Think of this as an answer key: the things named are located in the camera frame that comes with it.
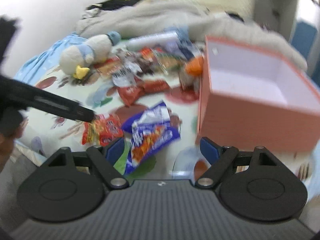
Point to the orange snack bag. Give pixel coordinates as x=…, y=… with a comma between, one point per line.
x=190, y=73

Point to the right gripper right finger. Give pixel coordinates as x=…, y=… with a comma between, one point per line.
x=220, y=159

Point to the blue crumpled bag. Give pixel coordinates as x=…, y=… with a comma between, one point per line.
x=182, y=47

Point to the green label snack bag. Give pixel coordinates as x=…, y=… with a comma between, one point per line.
x=169, y=63

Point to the black clothes pile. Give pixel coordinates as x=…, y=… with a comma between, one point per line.
x=110, y=5

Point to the duck plush toy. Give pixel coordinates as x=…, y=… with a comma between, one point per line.
x=76, y=60

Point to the red spicy strips snack bag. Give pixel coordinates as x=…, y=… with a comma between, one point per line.
x=102, y=130

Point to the blue peanut snack bag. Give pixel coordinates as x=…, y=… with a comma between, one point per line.
x=151, y=130

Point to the white cylindrical tube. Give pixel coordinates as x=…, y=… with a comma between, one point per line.
x=138, y=43

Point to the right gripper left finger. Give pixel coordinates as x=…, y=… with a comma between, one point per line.
x=103, y=159

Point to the silver white snack bag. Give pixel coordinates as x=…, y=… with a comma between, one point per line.
x=123, y=77

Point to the left hand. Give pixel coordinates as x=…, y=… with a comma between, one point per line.
x=6, y=146

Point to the grey duvet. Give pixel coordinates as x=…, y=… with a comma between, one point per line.
x=153, y=17

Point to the red wrapper snack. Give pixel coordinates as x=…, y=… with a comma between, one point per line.
x=129, y=95

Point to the fruit print tablecloth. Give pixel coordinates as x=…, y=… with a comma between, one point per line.
x=45, y=133

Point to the blue chair back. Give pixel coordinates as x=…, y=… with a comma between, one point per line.
x=303, y=38

